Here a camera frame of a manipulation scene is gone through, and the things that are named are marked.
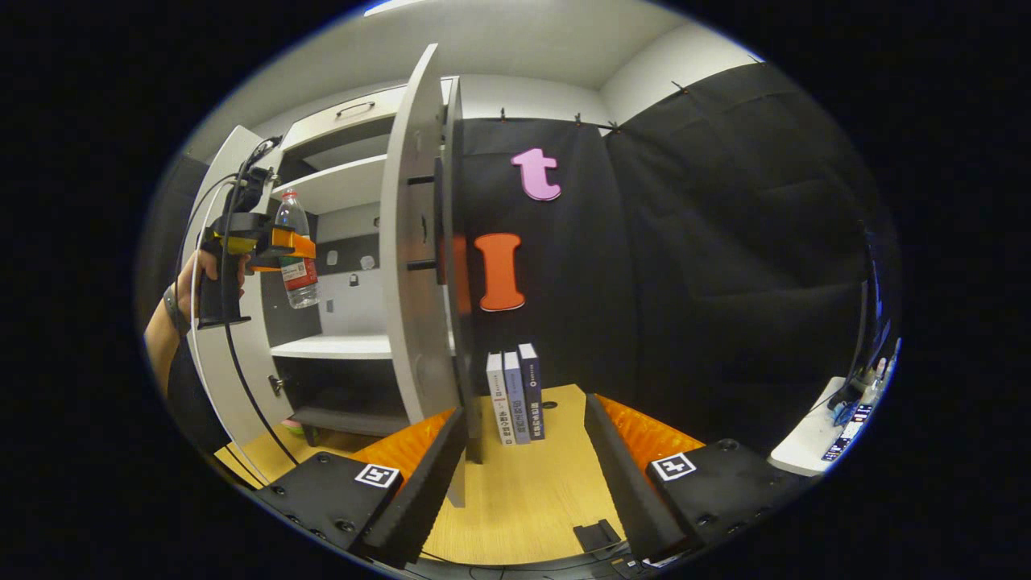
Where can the black wrist watch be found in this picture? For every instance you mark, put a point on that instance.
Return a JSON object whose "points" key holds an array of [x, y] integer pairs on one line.
{"points": [[175, 310]]}

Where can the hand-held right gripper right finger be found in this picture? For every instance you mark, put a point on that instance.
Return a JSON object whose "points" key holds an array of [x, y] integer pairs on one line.
{"points": [[624, 483]]}

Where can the black backdrop cloth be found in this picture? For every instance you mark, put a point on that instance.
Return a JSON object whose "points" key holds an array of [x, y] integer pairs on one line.
{"points": [[725, 242]]}

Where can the dark blue book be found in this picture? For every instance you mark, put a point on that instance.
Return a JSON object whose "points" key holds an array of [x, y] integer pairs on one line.
{"points": [[533, 391]]}

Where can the light blue book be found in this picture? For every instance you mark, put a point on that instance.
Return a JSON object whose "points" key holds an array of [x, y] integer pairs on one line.
{"points": [[518, 399]]}

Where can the white book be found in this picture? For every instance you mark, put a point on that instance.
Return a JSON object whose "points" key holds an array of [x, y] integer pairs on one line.
{"points": [[499, 403]]}

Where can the small green pink object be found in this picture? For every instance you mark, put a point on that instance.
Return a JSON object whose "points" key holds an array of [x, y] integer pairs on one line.
{"points": [[293, 427]]}

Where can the clear plastic water bottle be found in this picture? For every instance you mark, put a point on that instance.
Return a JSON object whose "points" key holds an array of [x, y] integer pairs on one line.
{"points": [[300, 286]]}

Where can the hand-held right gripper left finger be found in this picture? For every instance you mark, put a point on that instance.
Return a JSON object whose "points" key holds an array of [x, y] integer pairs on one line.
{"points": [[419, 491]]}

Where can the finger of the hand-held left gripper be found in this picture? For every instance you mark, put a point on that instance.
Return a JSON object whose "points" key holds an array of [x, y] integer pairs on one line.
{"points": [[291, 244]]}

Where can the white cabinet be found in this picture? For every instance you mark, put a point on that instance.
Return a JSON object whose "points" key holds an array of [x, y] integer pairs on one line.
{"points": [[354, 189]]}

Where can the small black stand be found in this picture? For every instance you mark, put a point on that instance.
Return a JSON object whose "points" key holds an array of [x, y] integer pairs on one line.
{"points": [[598, 536]]}

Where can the white side table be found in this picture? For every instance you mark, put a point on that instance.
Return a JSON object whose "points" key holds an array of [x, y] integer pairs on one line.
{"points": [[805, 443]]}

